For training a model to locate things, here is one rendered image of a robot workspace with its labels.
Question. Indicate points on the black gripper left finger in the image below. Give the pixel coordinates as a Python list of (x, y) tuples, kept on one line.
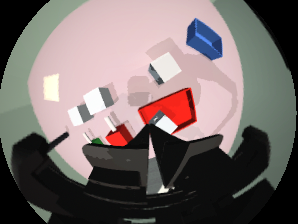
[(133, 156)]

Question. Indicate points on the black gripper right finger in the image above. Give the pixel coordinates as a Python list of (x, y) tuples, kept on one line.
[(172, 153)]

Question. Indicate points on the red tray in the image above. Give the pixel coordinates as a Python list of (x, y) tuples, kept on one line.
[(179, 107)]

